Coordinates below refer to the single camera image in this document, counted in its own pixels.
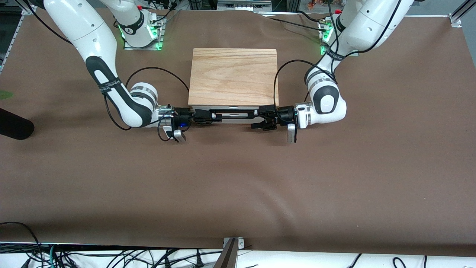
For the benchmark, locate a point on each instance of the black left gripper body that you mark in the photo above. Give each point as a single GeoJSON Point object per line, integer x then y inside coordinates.
{"type": "Point", "coordinates": [285, 112]}

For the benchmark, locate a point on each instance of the dark metal bar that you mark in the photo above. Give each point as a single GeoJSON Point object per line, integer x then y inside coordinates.
{"type": "Point", "coordinates": [227, 257]}

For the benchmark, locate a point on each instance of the grey background device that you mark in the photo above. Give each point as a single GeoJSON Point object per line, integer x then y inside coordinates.
{"type": "Point", "coordinates": [243, 4]}

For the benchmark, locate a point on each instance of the aluminium profile rail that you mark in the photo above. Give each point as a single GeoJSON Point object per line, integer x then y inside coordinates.
{"type": "Point", "coordinates": [11, 41]}
{"type": "Point", "coordinates": [461, 15]}

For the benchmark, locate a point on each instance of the wooden drawer cabinet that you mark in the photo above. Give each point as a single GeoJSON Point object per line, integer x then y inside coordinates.
{"type": "Point", "coordinates": [234, 78]}

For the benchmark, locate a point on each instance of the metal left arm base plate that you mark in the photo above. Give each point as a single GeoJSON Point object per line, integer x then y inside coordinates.
{"type": "Point", "coordinates": [322, 35]}

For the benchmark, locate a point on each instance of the brown table cloth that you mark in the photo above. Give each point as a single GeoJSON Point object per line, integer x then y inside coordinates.
{"type": "Point", "coordinates": [238, 186]}

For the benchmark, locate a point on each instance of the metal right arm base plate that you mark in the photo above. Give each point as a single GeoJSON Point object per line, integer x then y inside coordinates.
{"type": "Point", "coordinates": [158, 41]}

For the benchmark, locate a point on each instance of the black foam cylinder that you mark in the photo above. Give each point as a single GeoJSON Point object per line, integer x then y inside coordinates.
{"type": "Point", "coordinates": [15, 124]}

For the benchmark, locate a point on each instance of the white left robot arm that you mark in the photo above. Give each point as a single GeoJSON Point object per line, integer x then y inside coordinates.
{"type": "Point", "coordinates": [327, 104]}

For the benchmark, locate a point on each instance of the small metal bracket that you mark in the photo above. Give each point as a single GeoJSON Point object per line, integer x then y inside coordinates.
{"type": "Point", "coordinates": [241, 243]}

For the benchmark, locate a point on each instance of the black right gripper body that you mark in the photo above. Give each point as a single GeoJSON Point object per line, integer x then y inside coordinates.
{"type": "Point", "coordinates": [184, 113]}

